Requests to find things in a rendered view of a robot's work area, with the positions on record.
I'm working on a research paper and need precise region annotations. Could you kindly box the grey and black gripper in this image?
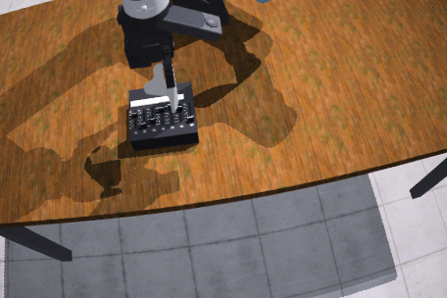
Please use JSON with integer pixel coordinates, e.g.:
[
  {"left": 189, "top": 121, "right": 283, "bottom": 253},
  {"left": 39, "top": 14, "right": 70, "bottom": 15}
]
[{"left": 117, "top": 4, "right": 178, "bottom": 113}]

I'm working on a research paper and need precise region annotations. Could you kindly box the dark grey lighting desk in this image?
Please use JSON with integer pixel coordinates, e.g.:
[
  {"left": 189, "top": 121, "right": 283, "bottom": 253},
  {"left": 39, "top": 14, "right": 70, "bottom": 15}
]
[{"left": 128, "top": 81, "right": 199, "bottom": 151}]

